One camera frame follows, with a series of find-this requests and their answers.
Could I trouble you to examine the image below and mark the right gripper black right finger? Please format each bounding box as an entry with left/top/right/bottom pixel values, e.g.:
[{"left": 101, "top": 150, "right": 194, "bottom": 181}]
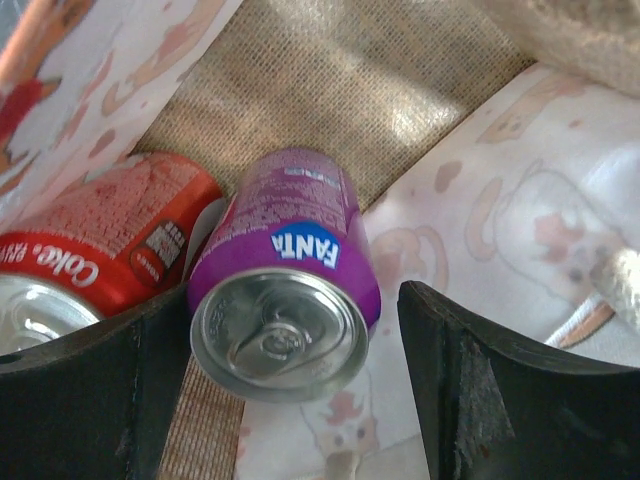
[{"left": 397, "top": 281, "right": 639, "bottom": 479}]

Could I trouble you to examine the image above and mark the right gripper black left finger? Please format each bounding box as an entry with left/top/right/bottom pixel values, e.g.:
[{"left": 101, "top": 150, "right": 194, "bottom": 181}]
[{"left": 1, "top": 285, "right": 191, "bottom": 479}]

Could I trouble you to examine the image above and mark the patterned canvas tote bag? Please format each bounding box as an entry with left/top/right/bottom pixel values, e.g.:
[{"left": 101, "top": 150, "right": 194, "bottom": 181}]
[{"left": 1, "top": 1, "right": 639, "bottom": 479}]

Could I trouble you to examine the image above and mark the purple can front left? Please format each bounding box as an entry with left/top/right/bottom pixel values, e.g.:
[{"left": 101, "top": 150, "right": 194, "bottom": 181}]
[{"left": 1, "top": 152, "right": 223, "bottom": 355}]

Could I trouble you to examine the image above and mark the purple can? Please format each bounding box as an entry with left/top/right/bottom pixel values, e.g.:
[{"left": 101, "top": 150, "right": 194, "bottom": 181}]
[
  {"left": 1, "top": 152, "right": 223, "bottom": 355},
  {"left": 187, "top": 148, "right": 381, "bottom": 403}
]

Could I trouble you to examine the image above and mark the purple can front right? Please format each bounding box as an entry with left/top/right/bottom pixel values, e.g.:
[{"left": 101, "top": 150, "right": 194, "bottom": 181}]
[{"left": 187, "top": 148, "right": 381, "bottom": 403}]

